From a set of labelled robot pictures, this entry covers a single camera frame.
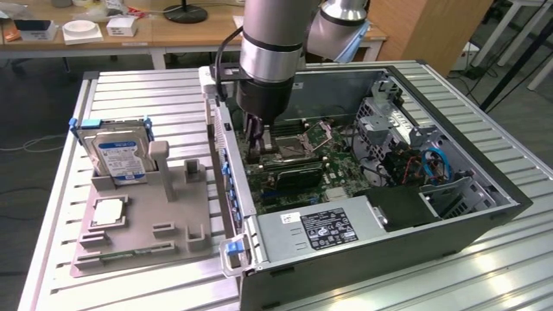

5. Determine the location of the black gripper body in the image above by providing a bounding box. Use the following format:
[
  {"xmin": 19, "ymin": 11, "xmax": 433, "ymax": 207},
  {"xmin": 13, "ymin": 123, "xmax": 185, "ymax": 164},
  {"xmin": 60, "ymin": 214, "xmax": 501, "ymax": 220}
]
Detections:
[{"xmin": 234, "ymin": 78, "xmax": 296, "ymax": 126}]

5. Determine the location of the CPU socket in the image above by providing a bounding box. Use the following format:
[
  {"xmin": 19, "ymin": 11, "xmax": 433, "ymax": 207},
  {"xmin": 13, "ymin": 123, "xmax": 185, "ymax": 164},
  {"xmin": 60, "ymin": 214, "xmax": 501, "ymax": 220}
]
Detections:
[{"xmin": 272, "ymin": 134, "xmax": 313, "ymax": 161}]

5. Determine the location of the installed RAM stick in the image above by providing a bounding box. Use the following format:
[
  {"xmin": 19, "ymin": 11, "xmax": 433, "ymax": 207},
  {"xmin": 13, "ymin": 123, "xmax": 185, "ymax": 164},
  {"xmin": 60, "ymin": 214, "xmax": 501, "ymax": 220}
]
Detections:
[{"xmin": 258, "ymin": 159, "xmax": 325, "ymax": 170}]

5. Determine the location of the metal socket cover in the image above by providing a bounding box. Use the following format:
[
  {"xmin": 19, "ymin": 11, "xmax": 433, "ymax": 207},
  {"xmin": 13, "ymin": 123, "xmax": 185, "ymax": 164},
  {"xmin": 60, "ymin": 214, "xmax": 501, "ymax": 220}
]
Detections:
[{"xmin": 304, "ymin": 119, "xmax": 337, "ymax": 152}]

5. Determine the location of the green motherboard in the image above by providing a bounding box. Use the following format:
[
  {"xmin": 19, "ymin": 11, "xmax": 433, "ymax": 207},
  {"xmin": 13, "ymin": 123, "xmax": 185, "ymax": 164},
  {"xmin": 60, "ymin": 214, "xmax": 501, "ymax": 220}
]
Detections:
[{"xmin": 234, "ymin": 109, "xmax": 373, "ymax": 215}]

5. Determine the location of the silver chipset heatsink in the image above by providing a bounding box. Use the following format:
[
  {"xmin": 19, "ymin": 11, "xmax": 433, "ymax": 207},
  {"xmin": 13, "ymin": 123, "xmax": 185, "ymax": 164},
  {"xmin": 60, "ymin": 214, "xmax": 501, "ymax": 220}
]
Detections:
[{"xmin": 325, "ymin": 187, "xmax": 353, "ymax": 200}]

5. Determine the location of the metal disk bay cage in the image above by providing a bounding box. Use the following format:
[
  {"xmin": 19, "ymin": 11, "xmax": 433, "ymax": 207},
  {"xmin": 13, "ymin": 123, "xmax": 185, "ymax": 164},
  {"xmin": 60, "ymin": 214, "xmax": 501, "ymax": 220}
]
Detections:
[{"xmin": 352, "ymin": 79, "xmax": 434, "ymax": 163}]

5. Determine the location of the wooden desk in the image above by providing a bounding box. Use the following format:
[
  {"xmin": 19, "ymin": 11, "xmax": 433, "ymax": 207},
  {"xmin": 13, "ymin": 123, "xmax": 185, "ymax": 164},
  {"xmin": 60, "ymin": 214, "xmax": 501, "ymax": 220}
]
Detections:
[{"xmin": 0, "ymin": 0, "xmax": 389, "ymax": 71}]

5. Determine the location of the black case fan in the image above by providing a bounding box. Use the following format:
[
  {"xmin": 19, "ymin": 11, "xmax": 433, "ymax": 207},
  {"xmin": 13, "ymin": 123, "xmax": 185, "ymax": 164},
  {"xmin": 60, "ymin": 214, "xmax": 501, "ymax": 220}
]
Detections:
[{"xmin": 378, "ymin": 148, "xmax": 424, "ymax": 187}]

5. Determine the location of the grey power supply unit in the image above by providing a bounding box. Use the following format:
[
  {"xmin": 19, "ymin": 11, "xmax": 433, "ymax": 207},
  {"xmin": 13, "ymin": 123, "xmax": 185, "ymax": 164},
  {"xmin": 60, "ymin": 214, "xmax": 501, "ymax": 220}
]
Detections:
[{"xmin": 254, "ymin": 196, "xmax": 392, "ymax": 264}]

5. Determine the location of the black lamp base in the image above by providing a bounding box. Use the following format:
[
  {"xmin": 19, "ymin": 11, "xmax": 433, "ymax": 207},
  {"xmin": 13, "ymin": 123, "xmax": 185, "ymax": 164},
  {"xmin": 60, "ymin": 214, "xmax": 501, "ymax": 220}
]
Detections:
[{"xmin": 162, "ymin": 0, "xmax": 209, "ymax": 24}]

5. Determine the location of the hard disk with blue carrier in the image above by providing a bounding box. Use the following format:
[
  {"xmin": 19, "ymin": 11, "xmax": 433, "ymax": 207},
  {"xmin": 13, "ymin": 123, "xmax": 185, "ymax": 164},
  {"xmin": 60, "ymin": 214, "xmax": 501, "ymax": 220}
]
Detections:
[{"xmin": 68, "ymin": 115, "xmax": 158, "ymax": 187}]

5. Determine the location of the grey parts rack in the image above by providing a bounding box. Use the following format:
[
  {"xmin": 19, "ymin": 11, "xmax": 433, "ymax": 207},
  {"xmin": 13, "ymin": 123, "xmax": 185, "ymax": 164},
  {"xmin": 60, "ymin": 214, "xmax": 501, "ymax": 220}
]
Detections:
[{"xmin": 68, "ymin": 141, "xmax": 217, "ymax": 279}]

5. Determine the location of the black air shroud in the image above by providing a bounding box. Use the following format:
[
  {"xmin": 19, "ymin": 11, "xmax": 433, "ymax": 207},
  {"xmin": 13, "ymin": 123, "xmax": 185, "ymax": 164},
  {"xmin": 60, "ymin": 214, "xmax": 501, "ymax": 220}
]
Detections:
[{"xmin": 356, "ymin": 186, "xmax": 444, "ymax": 233}]

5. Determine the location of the small white box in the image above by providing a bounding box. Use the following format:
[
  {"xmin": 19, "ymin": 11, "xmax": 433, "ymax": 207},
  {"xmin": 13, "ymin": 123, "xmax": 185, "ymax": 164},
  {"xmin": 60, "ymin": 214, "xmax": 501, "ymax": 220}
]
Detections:
[{"xmin": 105, "ymin": 16, "xmax": 138, "ymax": 38}]

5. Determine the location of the silver CPU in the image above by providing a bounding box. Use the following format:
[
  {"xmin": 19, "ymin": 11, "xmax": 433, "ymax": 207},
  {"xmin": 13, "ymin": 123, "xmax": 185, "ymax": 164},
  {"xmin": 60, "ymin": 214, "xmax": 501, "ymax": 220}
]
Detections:
[{"xmin": 92, "ymin": 200, "xmax": 124, "ymax": 226}]

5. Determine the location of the wooden cabinet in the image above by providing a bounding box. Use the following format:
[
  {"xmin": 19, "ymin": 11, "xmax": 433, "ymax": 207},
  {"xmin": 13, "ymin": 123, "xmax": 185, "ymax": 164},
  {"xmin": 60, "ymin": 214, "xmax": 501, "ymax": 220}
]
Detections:
[{"xmin": 369, "ymin": 0, "xmax": 493, "ymax": 78}]

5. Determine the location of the black open PC case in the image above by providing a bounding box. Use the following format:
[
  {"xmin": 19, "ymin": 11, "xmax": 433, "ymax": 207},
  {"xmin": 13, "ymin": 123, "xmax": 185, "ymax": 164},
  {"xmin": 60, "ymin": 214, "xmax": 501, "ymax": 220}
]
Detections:
[{"xmin": 197, "ymin": 64, "xmax": 533, "ymax": 311}]

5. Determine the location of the green loose RAM stick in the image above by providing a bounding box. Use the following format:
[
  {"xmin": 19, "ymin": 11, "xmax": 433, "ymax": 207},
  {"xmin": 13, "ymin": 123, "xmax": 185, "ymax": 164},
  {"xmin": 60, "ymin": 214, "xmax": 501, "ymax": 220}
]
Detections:
[{"xmin": 97, "ymin": 248, "xmax": 174, "ymax": 260}]

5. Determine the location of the white round part on box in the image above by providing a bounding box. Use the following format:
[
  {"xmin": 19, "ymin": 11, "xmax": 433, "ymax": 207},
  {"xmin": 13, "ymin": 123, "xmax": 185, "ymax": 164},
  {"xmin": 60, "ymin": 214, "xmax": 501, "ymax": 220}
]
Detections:
[{"xmin": 61, "ymin": 19, "xmax": 105, "ymax": 46}]

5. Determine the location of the white box with dark top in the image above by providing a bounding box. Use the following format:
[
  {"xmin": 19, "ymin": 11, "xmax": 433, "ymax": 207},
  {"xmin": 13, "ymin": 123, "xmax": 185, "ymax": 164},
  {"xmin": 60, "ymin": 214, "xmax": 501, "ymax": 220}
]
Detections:
[{"xmin": 12, "ymin": 19, "xmax": 59, "ymax": 42}]

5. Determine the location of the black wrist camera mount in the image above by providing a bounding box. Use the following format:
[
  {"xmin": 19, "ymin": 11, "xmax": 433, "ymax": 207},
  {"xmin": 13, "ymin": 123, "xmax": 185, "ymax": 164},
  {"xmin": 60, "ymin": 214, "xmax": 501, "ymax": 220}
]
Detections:
[{"xmin": 209, "ymin": 63, "xmax": 254, "ymax": 84}]

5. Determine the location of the black camera cable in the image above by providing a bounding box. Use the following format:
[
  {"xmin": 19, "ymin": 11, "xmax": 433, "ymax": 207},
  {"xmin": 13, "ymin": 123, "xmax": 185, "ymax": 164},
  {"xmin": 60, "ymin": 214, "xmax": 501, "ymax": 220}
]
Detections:
[{"xmin": 214, "ymin": 25, "xmax": 246, "ymax": 102}]

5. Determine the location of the black wire bundle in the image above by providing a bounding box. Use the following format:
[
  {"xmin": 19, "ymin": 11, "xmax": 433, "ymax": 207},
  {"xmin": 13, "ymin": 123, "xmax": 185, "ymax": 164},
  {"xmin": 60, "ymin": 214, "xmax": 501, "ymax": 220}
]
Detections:
[{"xmin": 356, "ymin": 154, "xmax": 388, "ymax": 187}]

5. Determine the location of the red wire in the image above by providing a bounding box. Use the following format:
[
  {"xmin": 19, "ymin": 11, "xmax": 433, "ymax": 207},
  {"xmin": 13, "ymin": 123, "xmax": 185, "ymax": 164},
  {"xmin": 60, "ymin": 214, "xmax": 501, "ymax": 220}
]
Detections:
[{"xmin": 404, "ymin": 155, "xmax": 434, "ymax": 184}]

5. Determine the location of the blue wire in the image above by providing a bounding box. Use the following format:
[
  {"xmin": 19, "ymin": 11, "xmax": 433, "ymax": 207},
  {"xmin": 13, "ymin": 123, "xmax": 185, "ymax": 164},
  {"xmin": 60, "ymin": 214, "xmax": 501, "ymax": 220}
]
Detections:
[{"xmin": 422, "ymin": 147, "xmax": 453, "ymax": 186}]

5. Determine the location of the white floor cable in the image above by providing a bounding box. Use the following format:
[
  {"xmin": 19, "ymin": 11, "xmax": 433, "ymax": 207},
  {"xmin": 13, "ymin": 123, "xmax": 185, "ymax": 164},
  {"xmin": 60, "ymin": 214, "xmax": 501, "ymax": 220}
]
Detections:
[{"xmin": 0, "ymin": 134, "xmax": 67, "ymax": 154}]

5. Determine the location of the black slanted post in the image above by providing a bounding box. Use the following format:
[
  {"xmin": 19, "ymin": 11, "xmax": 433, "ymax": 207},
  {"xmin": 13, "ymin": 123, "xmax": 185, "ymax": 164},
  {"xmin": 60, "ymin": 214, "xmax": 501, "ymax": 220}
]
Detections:
[{"xmin": 478, "ymin": 30, "xmax": 553, "ymax": 113}]

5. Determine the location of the white table frame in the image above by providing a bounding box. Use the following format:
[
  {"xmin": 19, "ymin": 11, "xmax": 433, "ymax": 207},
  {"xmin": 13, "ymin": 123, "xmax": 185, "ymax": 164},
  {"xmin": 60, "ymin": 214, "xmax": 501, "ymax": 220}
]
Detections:
[{"xmin": 470, "ymin": 0, "xmax": 553, "ymax": 91}]

